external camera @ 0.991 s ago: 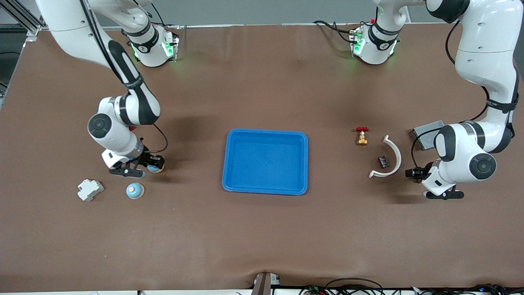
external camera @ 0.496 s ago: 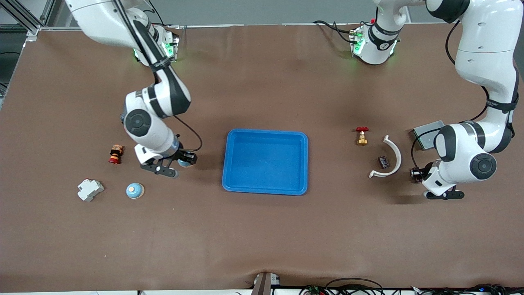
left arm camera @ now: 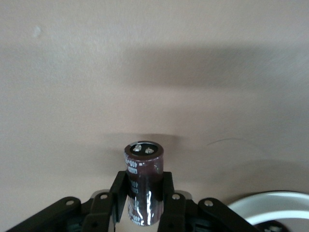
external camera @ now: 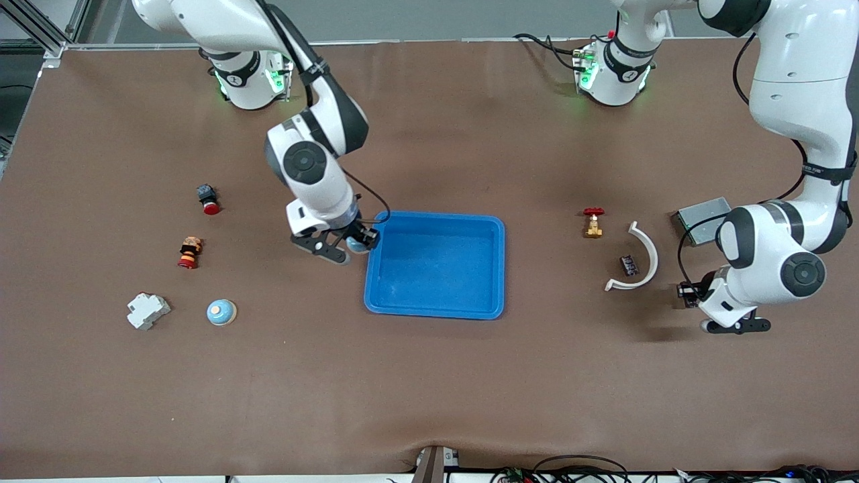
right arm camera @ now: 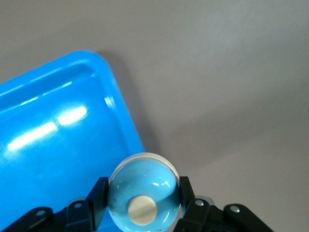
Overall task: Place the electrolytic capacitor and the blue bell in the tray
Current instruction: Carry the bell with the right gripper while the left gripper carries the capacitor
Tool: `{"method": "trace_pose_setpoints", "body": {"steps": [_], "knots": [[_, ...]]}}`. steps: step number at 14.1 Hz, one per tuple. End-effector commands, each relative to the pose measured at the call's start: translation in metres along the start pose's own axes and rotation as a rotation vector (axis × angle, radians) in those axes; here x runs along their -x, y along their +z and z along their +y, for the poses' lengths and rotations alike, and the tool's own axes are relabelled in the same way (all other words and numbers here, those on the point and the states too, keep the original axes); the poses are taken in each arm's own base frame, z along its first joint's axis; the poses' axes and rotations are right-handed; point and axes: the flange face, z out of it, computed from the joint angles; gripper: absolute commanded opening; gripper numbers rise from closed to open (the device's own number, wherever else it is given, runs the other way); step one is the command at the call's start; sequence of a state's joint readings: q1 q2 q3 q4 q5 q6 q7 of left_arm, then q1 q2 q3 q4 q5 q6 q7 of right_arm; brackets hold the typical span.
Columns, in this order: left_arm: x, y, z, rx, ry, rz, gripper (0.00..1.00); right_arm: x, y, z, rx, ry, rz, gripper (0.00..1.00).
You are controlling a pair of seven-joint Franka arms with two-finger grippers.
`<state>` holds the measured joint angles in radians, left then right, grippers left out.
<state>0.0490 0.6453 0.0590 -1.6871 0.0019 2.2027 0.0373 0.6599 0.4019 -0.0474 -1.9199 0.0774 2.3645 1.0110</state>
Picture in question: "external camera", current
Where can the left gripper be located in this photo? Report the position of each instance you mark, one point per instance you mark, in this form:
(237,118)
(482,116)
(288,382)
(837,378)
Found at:
(698,288)

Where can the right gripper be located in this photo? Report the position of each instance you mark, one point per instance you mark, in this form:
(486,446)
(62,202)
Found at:
(354,231)

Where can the blue dome bell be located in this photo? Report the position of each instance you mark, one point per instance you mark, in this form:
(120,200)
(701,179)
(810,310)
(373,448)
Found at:
(221,312)
(356,247)

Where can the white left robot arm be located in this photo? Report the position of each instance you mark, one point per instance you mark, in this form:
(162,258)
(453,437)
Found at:
(798,100)

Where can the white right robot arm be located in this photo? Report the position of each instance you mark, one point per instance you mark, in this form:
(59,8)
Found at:
(315,168)

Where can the blue plastic tray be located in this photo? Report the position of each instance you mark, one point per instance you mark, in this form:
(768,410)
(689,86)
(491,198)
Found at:
(436,268)

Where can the white curved plastic piece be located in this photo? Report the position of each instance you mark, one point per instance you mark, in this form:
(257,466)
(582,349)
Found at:
(653,263)

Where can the grey metal box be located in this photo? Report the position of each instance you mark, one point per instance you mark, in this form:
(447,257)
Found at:
(698,218)

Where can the brown table mat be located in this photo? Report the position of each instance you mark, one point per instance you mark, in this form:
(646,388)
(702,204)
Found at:
(429,376)

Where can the red push button black body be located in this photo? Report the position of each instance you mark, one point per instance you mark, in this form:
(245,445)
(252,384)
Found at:
(208,198)

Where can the red emergency stop yellow body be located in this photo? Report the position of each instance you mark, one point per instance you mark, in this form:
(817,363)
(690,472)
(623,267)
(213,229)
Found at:
(189,253)

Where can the white circuit breaker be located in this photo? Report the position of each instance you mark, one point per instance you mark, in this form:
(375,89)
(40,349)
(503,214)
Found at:
(147,312)

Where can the metal table edge bracket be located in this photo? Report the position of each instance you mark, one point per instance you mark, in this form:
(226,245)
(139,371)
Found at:
(433,466)

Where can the aluminium frame profile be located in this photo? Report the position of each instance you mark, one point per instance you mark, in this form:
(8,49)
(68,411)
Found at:
(54,43)

